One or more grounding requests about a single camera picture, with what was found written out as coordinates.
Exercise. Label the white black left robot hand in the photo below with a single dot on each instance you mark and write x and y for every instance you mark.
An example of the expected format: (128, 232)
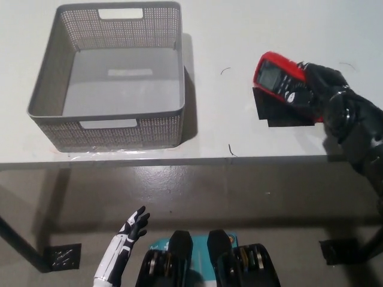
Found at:
(116, 251)

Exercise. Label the grey perforated plastic basket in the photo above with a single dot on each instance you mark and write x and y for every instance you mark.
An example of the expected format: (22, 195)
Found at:
(155, 131)

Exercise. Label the clear adhesive tape strip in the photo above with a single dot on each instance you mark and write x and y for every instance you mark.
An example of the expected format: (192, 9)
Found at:
(95, 154)

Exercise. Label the black floor tape patch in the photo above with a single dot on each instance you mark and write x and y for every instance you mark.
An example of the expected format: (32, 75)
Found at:
(338, 252)
(64, 258)

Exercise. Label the red digital multimeter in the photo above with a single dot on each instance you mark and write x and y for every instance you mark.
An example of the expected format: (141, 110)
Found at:
(269, 74)

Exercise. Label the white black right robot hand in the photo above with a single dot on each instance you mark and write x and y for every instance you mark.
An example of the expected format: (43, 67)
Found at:
(324, 80)

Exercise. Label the black robot body block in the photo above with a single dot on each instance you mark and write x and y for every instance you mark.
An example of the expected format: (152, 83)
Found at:
(158, 269)
(254, 269)

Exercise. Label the black left robot body block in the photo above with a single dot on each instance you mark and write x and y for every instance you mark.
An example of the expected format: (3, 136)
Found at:
(158, 269)

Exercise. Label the black right robot body block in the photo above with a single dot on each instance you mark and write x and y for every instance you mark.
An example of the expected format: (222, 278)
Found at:
(254, 269)

